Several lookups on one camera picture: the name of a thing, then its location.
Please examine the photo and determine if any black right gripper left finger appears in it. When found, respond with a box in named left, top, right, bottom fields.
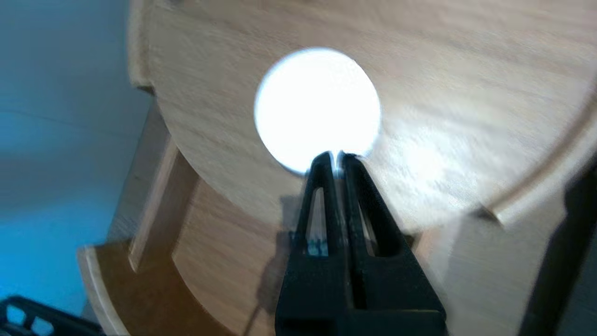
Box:
left=275, top=152, right=354, bottom=336

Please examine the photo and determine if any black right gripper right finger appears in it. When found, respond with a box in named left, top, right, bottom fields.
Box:
left=342, top=152, right=448, bottom=336

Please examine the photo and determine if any white round puck lamp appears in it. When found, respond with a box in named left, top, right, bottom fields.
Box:
left=254, top=47, right=382, bottom=176

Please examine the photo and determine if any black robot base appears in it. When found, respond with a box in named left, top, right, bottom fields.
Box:
left=0, top=294, right=104, bottom=336

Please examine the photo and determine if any round wooden side table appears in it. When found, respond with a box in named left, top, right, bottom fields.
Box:
left=128, top=0, right=597, bottom=235

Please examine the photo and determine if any grey upholstered bed frame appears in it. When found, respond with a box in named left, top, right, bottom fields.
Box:
left=517, top=153, right=597, bottom=336

